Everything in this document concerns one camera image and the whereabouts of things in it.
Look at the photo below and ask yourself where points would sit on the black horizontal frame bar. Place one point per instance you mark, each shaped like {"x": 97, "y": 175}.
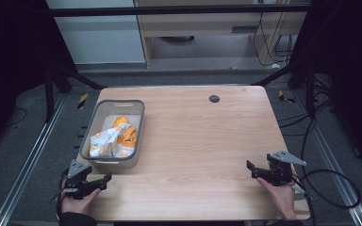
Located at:
{"x": 169, "y": 10}

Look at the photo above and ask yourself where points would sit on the light wooden desk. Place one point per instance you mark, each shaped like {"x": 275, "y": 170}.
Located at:
{"x": 201, "y": 23}

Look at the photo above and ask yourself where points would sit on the aluminium floor rail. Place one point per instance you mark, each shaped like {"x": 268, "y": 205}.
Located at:
{"x": 28, "y": 163}
{"x": 333, "y": 160}

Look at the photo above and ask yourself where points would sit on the white cabinet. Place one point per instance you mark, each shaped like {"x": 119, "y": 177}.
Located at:
{"x": 100, "y": 37}

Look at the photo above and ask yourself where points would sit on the person's left hand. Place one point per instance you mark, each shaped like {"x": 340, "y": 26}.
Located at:
{"x": 77, "y": 204}

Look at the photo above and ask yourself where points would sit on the yellow and black tape strip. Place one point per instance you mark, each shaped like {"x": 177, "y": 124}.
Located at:
{"x": 284, "y": 96}
{"x": 82, "y": 101}

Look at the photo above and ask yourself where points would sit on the grey plastic basket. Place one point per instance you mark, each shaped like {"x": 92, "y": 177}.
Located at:
{"x": 132, "y": 109}

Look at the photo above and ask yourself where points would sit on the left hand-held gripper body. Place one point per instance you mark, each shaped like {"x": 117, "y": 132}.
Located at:
{"x": 77, "y": 175}

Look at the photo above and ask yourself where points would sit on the black metal stand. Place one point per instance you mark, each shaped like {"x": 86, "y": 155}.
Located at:
{"x": 48, "y": 94}
{"x": 309, "y": 91}

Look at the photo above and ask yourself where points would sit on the orange and white cloth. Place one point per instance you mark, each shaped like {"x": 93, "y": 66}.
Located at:
{"x": 113, "y": 141}

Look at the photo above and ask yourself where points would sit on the person's right hand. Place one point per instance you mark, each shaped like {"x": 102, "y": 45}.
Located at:
{"x": 279, "y": 197}

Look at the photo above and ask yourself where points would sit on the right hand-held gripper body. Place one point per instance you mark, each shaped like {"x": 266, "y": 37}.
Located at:
{"x": 281, "y": 169}

